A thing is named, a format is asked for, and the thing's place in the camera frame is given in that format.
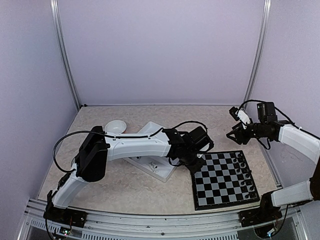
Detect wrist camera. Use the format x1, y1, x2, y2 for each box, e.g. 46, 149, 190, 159
184, 126, 214, 153
229, 106, 252, 126

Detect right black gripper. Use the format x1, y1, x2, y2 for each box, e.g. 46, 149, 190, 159
226, 121, 267, 145

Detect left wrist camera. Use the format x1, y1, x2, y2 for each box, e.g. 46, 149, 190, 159
184, 126, 214, 153

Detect right aluminium frame post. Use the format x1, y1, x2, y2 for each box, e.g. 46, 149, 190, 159
243, 0, 272, 102

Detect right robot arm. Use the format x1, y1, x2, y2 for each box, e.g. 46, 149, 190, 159
226, 100, 320, 222

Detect black white chess board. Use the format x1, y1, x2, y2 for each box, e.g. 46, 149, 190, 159
191, 150, 260, 211

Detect left aluminium frame post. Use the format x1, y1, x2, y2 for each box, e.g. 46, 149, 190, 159
50, 0, 82, 111

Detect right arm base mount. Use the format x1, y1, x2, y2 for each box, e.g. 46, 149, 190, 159
238, 208, 283, 227

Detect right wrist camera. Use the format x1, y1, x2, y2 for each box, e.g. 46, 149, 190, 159
229, 106, 252, 126

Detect aluminium frame post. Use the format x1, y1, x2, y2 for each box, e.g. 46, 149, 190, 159
243, 0, 272, 102
50, 0, 82, 111

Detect row of black chess pieces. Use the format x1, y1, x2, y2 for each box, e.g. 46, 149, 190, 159
230, 151, 260, 202

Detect white divided plastic tray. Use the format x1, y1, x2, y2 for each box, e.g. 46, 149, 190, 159
124, 121, 176, 183

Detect orange white bowl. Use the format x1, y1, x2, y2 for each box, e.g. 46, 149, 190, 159
104, 120, 127, 134

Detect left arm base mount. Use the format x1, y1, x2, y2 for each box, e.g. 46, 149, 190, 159
43, 207, 88, 228

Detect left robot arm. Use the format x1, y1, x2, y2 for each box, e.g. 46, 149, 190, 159
47, 126, 214, 223

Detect front aluminium rail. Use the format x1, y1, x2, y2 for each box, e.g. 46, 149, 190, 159
16, 200, 308, 240

